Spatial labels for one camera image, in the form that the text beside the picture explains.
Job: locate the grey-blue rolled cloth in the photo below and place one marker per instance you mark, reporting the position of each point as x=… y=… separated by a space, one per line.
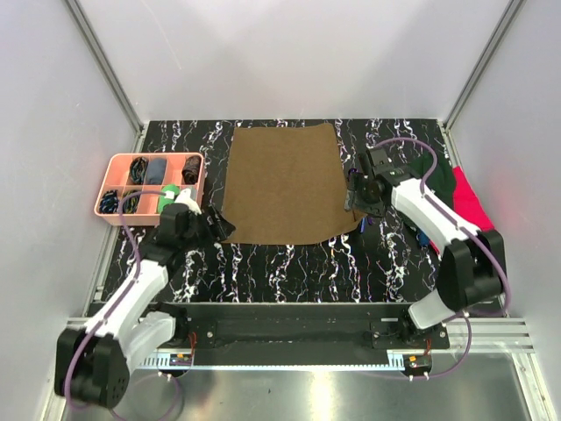
x=155 y=171

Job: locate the black blue patterned roll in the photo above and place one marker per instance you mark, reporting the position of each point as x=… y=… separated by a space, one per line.
x=108 y=203

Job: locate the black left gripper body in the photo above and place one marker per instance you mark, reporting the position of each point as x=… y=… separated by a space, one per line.
x=199 y=230

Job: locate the dark green baseball cap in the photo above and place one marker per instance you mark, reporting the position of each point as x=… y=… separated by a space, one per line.
x=441 y=181

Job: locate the aluminium frame rail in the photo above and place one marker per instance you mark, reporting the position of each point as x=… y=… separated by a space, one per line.
x=490 y=335

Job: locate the pink divided organizer tray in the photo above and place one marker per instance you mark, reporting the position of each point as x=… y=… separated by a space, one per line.
x=117 y=177

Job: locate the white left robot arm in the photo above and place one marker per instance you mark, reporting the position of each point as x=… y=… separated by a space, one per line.
x=94 y=363

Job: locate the black yellow patterned roll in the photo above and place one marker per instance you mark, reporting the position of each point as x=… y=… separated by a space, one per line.
x=131 y=200

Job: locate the green rolled cloth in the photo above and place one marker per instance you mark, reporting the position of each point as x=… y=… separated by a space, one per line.
x=169 y=194

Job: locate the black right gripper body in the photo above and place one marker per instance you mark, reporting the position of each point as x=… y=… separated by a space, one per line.
x=365 y=200

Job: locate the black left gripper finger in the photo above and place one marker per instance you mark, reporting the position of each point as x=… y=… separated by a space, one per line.
x=221 y=229
x=212 y=215

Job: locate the pink red folded cloth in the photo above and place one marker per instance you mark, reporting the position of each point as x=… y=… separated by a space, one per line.
x=466 y=203

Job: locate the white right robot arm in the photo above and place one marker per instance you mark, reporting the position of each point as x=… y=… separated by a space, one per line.
x=471 y=269

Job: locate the brown fabric napkin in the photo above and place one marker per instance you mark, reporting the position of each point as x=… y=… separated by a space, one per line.
x=286 y=186

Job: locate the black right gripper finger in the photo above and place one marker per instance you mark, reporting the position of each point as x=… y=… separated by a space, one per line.
x=353 y=173
x=349 y=199

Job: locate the dark paisley rolled cloth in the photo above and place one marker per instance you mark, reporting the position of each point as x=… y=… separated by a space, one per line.
x=191 y=170

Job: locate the black multicolour patterned roll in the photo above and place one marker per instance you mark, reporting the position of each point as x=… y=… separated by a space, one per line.
x=137 y=170

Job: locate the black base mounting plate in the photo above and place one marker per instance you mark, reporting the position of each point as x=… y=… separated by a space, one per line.
x=302 y=335

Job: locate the blue small object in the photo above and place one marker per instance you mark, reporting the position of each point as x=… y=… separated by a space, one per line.
x=422 y=239

